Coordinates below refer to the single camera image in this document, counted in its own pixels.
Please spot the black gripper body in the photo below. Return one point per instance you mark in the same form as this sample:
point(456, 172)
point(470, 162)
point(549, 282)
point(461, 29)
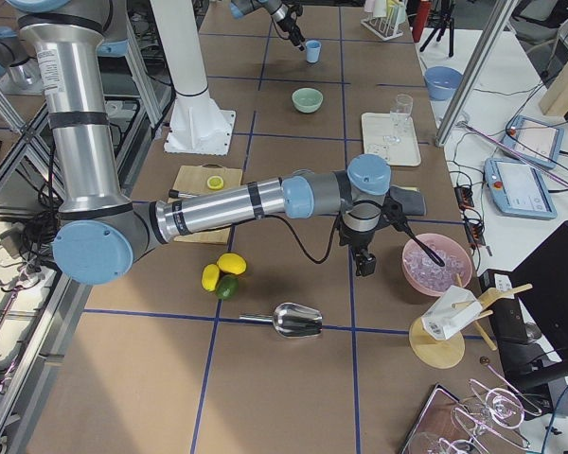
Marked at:
point(360, 238)
point(285, 20)

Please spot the mint green bowl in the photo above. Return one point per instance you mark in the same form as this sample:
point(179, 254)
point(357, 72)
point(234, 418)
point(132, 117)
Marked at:
point(307, 100)

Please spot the metal ice scoop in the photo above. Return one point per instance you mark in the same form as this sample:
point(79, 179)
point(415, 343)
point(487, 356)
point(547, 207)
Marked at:
point(291, 320)

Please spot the pink bowl with ice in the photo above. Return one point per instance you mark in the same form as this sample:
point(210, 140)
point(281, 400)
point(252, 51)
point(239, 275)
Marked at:
point(424, 275)

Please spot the blue cup on table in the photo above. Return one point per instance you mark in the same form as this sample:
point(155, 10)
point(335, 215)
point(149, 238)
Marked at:
point(313, 50)

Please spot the wooden stand with paper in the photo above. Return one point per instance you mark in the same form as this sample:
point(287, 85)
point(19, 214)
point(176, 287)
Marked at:
point(436, 336)

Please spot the cream serving tray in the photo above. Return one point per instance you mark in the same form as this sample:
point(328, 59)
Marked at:
point(374, 127)

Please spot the clear wine glass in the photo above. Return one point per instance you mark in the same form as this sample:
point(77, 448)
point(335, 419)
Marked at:
point(400, 115)

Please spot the red cylinder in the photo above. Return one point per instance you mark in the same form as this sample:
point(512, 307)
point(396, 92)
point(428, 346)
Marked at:
point(421, 18)

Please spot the yellow lemon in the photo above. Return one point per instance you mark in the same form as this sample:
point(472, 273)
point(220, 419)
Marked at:
point(232, 263)
point(210, 277)

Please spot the green lime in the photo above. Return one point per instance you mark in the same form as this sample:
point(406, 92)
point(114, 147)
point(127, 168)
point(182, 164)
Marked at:
point(227, 287)

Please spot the black tripod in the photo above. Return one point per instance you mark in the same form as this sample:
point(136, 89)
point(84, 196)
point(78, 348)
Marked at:
point(445, 23)

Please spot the half lemon slice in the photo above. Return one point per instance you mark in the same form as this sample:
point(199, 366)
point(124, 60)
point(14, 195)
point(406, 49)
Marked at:
point(215, 182)

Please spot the near blue teach pendant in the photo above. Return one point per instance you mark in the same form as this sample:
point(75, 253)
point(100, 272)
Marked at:
point(518, 190)

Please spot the blue teach pendant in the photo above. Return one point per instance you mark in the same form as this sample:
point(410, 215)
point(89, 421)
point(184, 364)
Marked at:
point(518, 190)
point(534, 140)

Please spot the black monitor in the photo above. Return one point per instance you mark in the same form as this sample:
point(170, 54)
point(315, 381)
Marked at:
point(546, 270)

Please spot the black tray with glasses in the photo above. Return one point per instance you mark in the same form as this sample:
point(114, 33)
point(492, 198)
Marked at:
point(487, 421)

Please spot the far blue teach pendant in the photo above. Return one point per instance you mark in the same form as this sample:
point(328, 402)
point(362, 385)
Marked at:
point(534, 140)

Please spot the white wire cup rack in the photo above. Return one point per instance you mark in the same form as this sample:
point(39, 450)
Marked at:
point(384, 18)

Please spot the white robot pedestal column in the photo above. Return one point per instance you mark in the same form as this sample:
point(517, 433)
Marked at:
point(197, 124)

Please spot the black handled knife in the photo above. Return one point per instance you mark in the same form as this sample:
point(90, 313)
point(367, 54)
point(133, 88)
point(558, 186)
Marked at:
point(176, 194)

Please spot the aluminium frame post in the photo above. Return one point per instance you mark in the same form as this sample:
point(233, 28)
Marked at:
point(495, 25)

